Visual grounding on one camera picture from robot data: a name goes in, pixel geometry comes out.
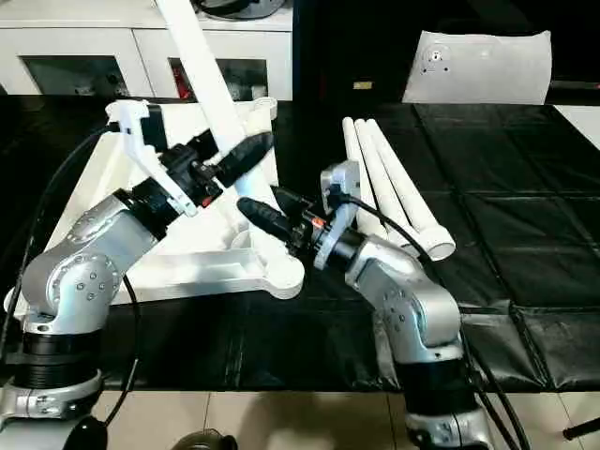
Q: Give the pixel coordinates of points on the white plastic table top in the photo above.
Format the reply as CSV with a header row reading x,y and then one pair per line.
x,y
187,272

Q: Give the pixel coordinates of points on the white plastic table leg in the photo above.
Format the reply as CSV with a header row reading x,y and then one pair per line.
x,y
361,159
409,183
386,178
202,66

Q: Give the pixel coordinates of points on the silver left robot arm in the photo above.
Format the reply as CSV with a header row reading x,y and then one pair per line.
x,y
84,272

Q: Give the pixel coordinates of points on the small tan label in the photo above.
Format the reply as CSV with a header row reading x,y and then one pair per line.
x,y
363,85

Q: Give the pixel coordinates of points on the grey bag on cabinet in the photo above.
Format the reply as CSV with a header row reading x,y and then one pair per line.
x,y
244,7

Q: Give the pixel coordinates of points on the white cabinet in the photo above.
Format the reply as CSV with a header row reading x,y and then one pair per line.
x,y
75,42

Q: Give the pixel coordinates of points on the black work mat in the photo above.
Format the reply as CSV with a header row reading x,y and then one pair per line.
x,y
525,234

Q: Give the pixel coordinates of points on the white plastic bag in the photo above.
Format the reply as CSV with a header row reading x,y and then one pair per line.
x,y
478,70

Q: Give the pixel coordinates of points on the black robot foot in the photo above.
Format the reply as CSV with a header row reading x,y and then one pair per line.
x,y
204,441

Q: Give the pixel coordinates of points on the white flat board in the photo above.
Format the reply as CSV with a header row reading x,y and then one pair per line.
x,y
586,122

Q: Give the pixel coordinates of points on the black stand bar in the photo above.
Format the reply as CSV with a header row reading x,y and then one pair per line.
x,y
583,429

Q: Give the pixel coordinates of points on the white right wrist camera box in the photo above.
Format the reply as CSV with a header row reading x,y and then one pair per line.
x,y
339,187

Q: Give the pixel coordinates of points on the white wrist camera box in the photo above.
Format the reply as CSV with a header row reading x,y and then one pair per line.
x,y
339,187
141,141

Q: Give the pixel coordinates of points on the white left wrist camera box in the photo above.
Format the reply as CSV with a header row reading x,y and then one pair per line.
x,y
141,141

